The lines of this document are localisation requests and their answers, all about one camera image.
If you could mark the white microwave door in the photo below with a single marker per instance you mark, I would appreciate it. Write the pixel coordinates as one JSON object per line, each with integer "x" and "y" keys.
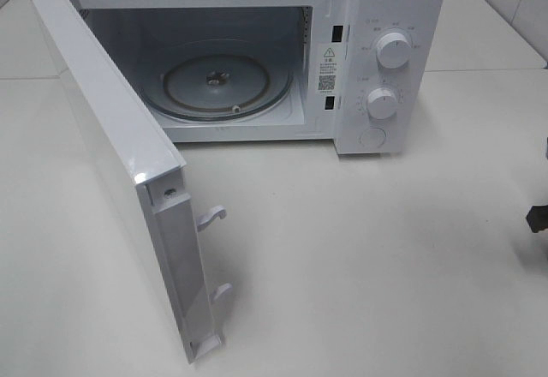
{"x": 141, "y": 170}

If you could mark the upper white control knob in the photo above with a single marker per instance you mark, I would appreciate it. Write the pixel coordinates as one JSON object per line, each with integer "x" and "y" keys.
{"x": 393, "y": 49}

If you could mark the white microwave oven body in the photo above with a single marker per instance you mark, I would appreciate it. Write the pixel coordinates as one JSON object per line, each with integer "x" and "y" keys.
{"x": 130, "y": 29}

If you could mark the glass microwave turntable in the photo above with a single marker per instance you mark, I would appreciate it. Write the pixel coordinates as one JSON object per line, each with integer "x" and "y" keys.
{"x": 214, "y": 80}

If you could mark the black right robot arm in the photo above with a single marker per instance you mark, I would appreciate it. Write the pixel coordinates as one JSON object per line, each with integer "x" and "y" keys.
{"x": 537, "y": 218}

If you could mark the round white door button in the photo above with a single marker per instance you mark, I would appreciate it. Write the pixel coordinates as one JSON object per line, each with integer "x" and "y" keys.
{"x": 372, "y": 139}

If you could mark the lower white control knob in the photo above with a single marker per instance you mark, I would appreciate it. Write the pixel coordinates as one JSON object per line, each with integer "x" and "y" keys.
{"x": 381, "y": 103}

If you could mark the white control knob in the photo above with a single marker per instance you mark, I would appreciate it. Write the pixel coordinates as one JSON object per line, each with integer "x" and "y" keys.
{"x": 381, "y": 103}
{"x": 393, "y": 49}

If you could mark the warning label sticker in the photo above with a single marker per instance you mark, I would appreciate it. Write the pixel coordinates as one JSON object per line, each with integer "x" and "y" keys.
{"x": 328, "y": 64}

